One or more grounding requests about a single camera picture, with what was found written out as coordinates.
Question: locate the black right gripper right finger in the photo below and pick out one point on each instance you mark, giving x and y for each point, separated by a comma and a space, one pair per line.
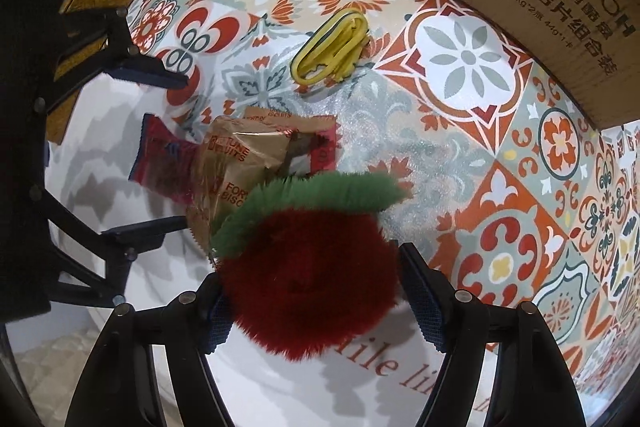
532, 384

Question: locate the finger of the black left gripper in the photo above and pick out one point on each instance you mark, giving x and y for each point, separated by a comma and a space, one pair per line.
98, 276
118, 56

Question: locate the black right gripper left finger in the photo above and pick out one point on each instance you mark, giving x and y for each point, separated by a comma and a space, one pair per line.
119, 383

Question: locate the red hawthorn snack packet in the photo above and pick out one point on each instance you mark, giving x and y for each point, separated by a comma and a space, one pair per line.
164, 162

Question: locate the red plush apple toy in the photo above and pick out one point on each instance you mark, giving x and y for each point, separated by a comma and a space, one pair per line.
304, 262

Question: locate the gold fortune biscuits packet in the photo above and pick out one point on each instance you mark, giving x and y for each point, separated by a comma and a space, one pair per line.
238, 154

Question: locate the patterned tablecloth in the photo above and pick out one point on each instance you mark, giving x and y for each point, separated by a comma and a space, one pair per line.
514, 195

